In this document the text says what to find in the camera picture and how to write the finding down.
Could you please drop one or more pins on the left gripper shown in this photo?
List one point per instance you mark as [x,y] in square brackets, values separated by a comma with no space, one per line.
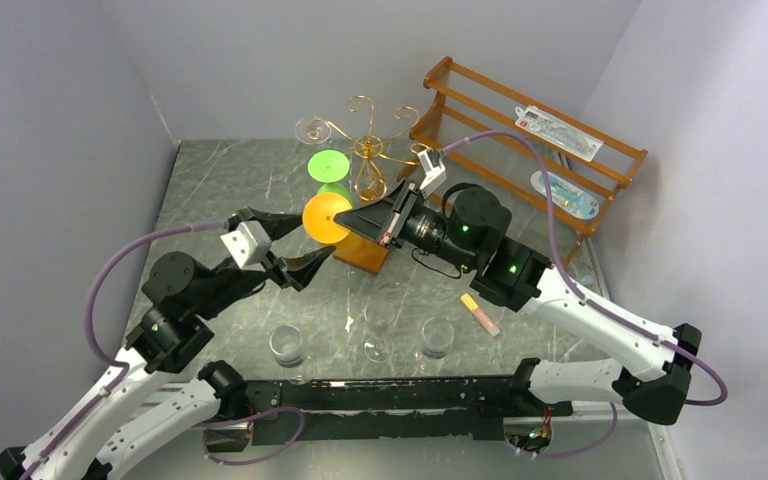
[295,270]

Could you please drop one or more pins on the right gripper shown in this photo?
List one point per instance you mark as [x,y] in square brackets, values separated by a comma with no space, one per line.
[398,216]

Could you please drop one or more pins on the orange plastic wine glass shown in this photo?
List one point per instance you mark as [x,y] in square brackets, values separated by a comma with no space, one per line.
[319,222]

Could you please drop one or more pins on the green plastic wine glass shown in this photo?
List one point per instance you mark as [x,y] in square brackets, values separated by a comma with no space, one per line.
[329,168]

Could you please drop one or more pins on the clear wine glass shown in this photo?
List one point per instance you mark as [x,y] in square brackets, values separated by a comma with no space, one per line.
[436,340]
[313,130]
[380,318]
[289,349]

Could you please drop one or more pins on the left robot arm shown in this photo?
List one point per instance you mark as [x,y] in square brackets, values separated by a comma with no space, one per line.
[106,433]

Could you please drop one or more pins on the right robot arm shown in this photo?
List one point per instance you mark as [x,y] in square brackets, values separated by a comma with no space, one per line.
[647,369]

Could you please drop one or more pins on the gold wine glass rack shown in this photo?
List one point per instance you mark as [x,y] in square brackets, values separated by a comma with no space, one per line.
[369,183]

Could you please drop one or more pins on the wooden shelf rack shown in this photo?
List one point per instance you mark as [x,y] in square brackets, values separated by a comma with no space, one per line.
[466,102]

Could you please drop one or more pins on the yellow pink highlighter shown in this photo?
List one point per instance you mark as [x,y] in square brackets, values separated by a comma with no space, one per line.
[480,315]

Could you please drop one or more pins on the white packaged item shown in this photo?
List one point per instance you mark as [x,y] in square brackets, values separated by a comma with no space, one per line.
[557,132]

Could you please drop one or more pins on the blue blister pack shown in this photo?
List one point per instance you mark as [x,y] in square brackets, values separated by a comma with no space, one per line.
[571,199]

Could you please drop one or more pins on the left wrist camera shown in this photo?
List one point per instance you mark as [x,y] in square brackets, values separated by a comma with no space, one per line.
[248,244]

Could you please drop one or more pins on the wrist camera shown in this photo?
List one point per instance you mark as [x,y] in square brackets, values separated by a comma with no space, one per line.
[248,244]
[431,161]

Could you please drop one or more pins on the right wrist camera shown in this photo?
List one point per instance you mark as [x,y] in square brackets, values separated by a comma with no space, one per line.
[431,161]

